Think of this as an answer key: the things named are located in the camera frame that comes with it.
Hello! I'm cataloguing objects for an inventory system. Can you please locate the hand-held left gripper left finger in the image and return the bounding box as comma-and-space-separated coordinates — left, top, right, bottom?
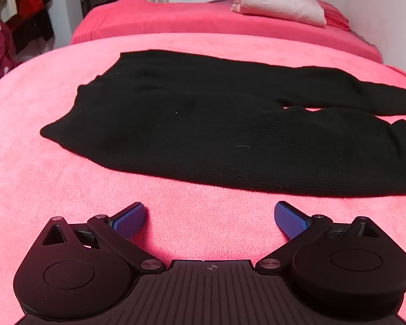
34, 202, 166, 275

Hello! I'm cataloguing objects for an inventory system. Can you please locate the pink fleece blanket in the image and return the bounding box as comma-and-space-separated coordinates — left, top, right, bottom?
0, 33, 406, 325

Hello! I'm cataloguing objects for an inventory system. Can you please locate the black knit sweater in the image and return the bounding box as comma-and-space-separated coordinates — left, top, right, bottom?
40, 49, 406, 199

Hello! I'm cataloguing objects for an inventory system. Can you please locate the bed with pink sheet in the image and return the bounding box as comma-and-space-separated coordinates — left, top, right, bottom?
70, 0, 384, 64

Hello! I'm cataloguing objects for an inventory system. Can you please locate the pale pink pillow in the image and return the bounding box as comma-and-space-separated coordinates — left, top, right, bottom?
231, 0, 327, 28

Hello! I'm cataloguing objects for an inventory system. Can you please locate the black hanging garment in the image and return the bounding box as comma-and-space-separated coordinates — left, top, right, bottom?
7, 0, 55, 55

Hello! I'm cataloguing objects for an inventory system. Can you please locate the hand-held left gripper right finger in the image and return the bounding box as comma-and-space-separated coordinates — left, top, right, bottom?
255, 200, 384, 275

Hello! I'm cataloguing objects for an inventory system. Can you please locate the folded red blanket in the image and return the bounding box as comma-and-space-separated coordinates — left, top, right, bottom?
316, 0, 352, 32

